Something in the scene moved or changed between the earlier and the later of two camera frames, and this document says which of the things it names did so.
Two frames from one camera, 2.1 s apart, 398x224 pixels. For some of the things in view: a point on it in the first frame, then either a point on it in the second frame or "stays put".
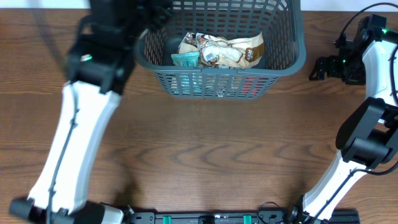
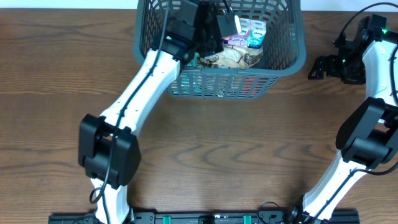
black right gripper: [358, 79] stays put
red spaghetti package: [252, 86] stays put
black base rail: [295, 216] stays put
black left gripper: [157, 21] to [207, 45]
